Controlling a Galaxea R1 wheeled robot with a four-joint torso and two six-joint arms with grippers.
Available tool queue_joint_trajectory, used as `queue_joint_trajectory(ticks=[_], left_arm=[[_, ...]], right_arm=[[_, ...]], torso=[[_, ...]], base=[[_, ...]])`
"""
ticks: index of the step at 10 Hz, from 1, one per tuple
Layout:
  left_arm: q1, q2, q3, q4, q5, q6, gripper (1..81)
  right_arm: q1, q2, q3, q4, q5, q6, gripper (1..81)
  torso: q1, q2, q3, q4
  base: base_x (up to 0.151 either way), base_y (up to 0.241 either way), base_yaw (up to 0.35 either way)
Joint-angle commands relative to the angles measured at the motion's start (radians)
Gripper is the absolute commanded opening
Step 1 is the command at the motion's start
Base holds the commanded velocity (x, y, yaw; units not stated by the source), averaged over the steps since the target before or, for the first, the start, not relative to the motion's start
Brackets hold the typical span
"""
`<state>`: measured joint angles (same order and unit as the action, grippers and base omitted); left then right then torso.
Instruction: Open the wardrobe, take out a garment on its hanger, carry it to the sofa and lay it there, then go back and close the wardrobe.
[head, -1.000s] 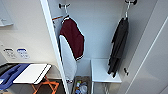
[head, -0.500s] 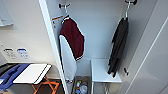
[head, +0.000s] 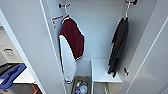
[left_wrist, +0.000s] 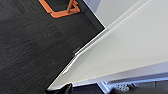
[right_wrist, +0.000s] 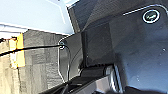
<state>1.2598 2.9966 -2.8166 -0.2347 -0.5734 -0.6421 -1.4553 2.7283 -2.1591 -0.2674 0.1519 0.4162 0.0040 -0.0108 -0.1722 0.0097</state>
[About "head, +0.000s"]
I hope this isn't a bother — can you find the black garment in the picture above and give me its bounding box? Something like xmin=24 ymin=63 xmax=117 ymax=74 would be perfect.
xmin=107 ymin=17 xmax=130 ymax=78

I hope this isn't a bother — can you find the white clothes hanger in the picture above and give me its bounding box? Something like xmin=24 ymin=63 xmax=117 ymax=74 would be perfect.
xmin=123 ymin=3 xmax=132 ymax=20
xmin=61 ymin=4 xmax=73 ymax=23

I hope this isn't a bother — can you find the maroon and white jacket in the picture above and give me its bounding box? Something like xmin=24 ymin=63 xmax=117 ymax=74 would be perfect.
xmin=58 ymin=17 xmax=86 ymax=84

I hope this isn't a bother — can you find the white wardrobe carcass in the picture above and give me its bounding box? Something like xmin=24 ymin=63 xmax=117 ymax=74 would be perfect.
xmin=41 ymin=0 xmax=158 ymax=94

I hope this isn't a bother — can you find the white wardrobe shelf block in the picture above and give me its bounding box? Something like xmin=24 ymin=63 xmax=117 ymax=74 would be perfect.
xmin=90 ymin=58 xmax=123 ymax=94

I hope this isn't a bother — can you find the brown box of toys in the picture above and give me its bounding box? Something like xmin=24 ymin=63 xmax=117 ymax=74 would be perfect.
xmin=71 ymin=75 xmax=92 ymax=94

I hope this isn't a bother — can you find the orange striped white label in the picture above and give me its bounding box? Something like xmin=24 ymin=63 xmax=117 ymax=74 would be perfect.
xmin=51 ymin=14 xmax=64 ymax=29

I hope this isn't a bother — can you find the pale blue plastic item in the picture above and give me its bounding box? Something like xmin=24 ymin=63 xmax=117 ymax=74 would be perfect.
xmin=79 ymin=84 xmax=89 ymax=94

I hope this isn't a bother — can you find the small black door latch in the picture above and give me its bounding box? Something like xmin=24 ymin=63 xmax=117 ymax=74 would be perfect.
xmin=123 ymin=67 xmax=130 ymax=76

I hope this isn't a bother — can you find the orange folding stand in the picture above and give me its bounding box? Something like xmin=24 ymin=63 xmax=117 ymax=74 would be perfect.
xmin=30 ymin=83 xmax=43 ymax=94

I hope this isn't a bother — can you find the black bag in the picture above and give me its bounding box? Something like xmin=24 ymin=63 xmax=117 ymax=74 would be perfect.
xmin=0 ymin=63 xmax=16 ymax=72

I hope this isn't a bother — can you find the black wall hook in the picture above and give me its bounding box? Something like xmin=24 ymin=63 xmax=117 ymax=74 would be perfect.
xmin=58 ymin=2 xmax=72 ymax=10
xmin=124 ymin=0 xmax=138 ymax=6

